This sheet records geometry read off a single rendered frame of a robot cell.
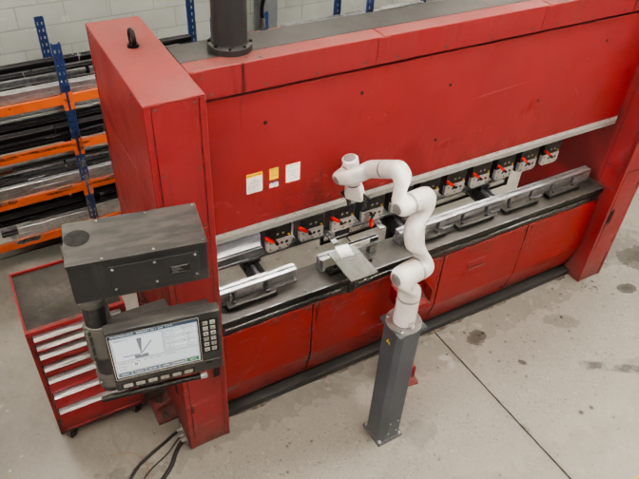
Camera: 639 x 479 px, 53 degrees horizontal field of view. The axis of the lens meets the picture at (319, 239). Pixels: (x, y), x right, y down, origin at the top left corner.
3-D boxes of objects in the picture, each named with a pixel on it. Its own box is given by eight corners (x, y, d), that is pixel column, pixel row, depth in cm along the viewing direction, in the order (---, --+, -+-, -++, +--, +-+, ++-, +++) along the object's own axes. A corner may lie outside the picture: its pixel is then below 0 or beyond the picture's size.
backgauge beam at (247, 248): (207, 276, 374) (205, 262, 367) (198, 261, 383) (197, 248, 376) (506, 179, 465) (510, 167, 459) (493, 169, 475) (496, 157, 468)
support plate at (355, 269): (351, 282, 360) (351, 281, 359) (327, 254, 377) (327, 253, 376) (377, 273, 367) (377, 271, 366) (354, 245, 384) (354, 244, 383)
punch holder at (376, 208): (360, 223, 371) (363, 201, 360) (353, 215, 376) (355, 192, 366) (382, 217, 377) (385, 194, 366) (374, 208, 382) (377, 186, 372)
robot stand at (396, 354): (402, 434, 401) (427, 326, 336) (378, 447, 393) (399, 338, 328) (385, 412, 412) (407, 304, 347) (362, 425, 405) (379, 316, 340)
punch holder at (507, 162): (493, 181, 411) (499, 159, 400) (484, 174, 416) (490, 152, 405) (511, 175, 417) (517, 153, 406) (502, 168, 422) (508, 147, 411)
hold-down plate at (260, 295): (228, 312, 354) (228, 308, 352) (224, 306, 357) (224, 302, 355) (278, 295, 366) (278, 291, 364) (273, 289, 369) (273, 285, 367)
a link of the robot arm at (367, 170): (372, 190, 300) (334, 188, 325) (395, 172, 306) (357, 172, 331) (364, 173, 296) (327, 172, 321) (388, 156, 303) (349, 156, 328)
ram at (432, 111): (203, 249, 322) (189, 106, 271) (197, 239, 328) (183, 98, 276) (614, 124, 442) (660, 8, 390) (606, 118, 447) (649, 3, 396)
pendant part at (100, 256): (103, 412, 275) (61, 267, 220) (97, 369, 293) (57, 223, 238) (220, 384, 290) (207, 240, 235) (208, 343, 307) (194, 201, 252)
